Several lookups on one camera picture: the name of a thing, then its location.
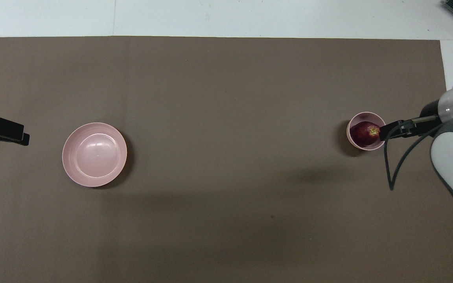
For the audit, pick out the red apple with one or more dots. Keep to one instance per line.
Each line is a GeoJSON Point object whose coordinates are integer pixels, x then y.
{"type": "Point", "coordinates": [362, 133]}

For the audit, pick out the pink bowl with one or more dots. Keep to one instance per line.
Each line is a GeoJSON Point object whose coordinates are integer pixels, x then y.
{"type": "Point", "coordinates": [368, 115]}

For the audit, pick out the pink plate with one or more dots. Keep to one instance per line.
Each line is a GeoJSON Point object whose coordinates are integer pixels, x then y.
{"type": "Point", "coordinates": [92, 155]}

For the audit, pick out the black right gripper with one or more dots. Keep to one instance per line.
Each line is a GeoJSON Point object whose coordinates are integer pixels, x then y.
{"type": "Point", "coordinates": [431, 125]}

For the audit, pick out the brown table mat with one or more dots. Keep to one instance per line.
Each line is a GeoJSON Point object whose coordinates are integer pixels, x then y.
{"type": "Point", "coordinates": [226, 98]}

